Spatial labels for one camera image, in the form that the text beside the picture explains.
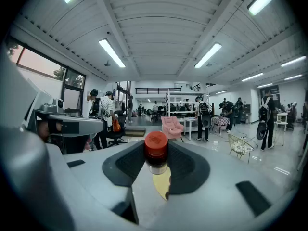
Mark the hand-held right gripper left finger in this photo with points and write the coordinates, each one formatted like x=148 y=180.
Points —
x=96 y=172

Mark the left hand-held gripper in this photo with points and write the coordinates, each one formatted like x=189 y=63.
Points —
x=41 y=109

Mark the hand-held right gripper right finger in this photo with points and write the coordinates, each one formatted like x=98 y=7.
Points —
x=216 y=172

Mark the small red-capped bottle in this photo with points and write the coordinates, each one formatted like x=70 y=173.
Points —
x=156 y=141

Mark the black backpack rig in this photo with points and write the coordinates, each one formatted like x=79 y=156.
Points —
x=96 y=108

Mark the orange bag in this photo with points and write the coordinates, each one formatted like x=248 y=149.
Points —
x=116 y=126

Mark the black office chair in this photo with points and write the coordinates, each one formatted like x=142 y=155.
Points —
x=120 y=124

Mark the low wooden platform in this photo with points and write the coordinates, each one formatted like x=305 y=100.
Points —
x=136 y=132

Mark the black-framed window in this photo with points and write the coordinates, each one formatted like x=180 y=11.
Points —
x=72 y=80

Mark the table with checkered cloth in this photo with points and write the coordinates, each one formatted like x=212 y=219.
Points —
x=220 y=121

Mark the grey seat-shaped device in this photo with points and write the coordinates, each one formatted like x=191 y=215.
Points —
x=261 y=130
x=206 y=120

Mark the round wooden table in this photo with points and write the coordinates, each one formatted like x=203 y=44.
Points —
x=161 y=184

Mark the white rectangular table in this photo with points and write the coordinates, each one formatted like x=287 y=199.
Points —
x=190 y=120

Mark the pink armchair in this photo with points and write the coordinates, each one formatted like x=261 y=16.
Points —
x=171 y=126

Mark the black balcony railing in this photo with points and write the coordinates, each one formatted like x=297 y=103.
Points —
x=156 y=90

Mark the white round side table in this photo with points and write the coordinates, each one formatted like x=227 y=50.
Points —
x=281 y=123

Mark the white shelf rack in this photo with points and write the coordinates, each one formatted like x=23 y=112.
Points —
x=168 y=102

